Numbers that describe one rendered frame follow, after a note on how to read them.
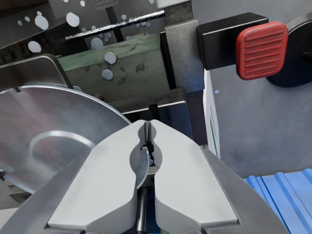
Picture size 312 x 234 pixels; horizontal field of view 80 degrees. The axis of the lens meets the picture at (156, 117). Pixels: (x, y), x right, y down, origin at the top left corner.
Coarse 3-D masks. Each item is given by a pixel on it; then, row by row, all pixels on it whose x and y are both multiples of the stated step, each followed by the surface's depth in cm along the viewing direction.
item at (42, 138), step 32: (0, 96) 26; (32, 96) 26; (64, 96) 26; (0, 128) 30; (32, 128) 30; (64, 128) 29; (96, 128) 29; (0, 160) 34; (32, 160) 34; (64, 160) 33; (32, 192) 39
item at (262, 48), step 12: (264, 24) 23; (276, 24) 22; (240, 36) 24; (252, 36) 23; (264, 36) 23; (276, 36) 23; (240, 48) 24; (252, 48) 24; (264, 48) 24; (276, 48) 24; (240, 60) 25; (252, 60) 25; (264, 60) 25; (276, 60) 25; (240, 72) 26; (252, 72) 26; (264, 72) 26; (276, 72) 26
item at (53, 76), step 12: (24, 60) 24; (36, 60) 23; (48, 60) 23; (0, 72) 24; (12, 72) 24; (24, 72) 24; (36, 72) 24; (48, 72) 24; (60, 72) 24; (0, 84) 25; (12, 84) 25; (24, 84) 25; (36, 84) 25; (48, 84) 25; (60, 84) 25; (96, 96) 40
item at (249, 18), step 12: (204, 24) 33; (216, 24) 31; (228, 24) 29; (240, 24) 28; (252, 24) 27; (204, 36) 28; (216, 36) 28; (228, 36) 28; (204, 48) 29; (216, 48) 29; (228, 48) 29; (204, 60) 31; (216, 60) 31; (228, 60) 30
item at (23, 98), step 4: (20, 92) 26; (24, 92) 26; (16, 96) 26; (20, 96) 26; (24, 96) 26; (28, 96) 26; (20, 100) 27; (24, 100) 27; (28, 100) 27; (24, 104) 27; (28, 104) 27
